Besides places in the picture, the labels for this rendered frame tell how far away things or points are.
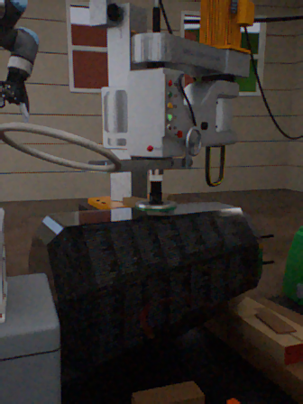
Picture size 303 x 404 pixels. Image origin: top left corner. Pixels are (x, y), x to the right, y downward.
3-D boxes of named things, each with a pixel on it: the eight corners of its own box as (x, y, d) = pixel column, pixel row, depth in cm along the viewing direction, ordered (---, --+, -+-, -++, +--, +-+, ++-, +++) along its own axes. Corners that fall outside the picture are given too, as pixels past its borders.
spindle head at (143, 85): (166, 158, 260) (166, 77, 253) (198, 160, 248) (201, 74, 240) (127, 161, 231) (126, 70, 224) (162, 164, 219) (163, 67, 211)
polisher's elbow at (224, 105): (196, 131, 280) (197, 98, 276) (207, 131, 296) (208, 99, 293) (224, 131, 270) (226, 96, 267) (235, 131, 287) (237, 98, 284)
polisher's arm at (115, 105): (94, 132, 308) (92, 94, 304) (121, 132, 338) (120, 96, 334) (193, 133, 273) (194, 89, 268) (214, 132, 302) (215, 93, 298)
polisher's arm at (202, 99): (208, 160, 300) (211, 82, 292) (241, 160, 287) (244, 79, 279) (142, 168, 241) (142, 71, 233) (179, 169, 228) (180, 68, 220)
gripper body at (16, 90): (-4, 95, 176) (4, 65, 178) (4, 103, 184) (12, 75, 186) (15, 99, 175) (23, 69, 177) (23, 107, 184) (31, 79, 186)
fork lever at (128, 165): (165, 165, 258) (165, 156, 257) (194, 167, 247) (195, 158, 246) (80, 171, 202) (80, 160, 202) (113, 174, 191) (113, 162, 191)
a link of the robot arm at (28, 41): (12, 29, 186) (35, 42, 192) (4, 59, 184) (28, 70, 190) (21, 22, 178) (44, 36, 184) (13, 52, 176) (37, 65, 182)
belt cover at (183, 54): (212, 86, 299) (214, 59, 296) (249, 83, 285) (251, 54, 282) (120, 72, 222) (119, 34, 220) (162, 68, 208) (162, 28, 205)
